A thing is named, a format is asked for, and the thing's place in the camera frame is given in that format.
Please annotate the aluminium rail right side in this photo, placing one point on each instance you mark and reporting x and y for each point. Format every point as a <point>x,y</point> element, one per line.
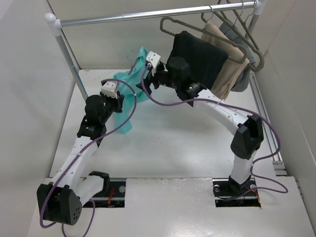
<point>269,137</point>

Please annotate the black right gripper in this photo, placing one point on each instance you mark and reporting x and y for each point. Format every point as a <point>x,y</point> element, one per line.
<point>150,78</point>

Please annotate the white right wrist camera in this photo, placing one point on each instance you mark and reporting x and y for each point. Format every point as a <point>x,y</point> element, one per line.
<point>154,60</point>

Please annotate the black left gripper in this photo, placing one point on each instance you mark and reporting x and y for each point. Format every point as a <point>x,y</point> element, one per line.
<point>118,102</point>

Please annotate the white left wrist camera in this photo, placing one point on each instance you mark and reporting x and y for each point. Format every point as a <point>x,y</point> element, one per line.
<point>110,89</point>

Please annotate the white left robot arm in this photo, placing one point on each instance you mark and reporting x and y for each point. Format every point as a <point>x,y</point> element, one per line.
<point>62,199</point>

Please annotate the black hanging garment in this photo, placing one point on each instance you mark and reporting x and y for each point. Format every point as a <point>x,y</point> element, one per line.
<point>205,60</point>

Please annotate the taupe hanger with black garment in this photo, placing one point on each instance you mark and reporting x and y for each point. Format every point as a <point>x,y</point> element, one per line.
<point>242,48</point>

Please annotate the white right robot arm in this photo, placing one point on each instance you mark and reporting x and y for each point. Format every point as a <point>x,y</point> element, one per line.
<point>247,130</point>

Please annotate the cream ribbed garment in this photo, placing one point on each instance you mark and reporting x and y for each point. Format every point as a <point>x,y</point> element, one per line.
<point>230,71</point>

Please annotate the taupe hanger with grey garment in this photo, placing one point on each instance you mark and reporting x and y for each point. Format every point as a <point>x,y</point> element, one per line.
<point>247,28</point>

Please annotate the teal t shirt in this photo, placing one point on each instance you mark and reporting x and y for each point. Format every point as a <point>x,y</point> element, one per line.
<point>133,78</point>

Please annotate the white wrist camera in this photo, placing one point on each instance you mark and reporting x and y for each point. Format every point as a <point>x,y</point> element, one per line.
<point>154,60</point>
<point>110,89</point>

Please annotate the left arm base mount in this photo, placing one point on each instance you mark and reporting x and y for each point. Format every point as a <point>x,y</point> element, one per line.
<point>113,197</point>

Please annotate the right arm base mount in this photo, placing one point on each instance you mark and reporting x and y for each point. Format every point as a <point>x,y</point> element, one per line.
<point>227,196</point>

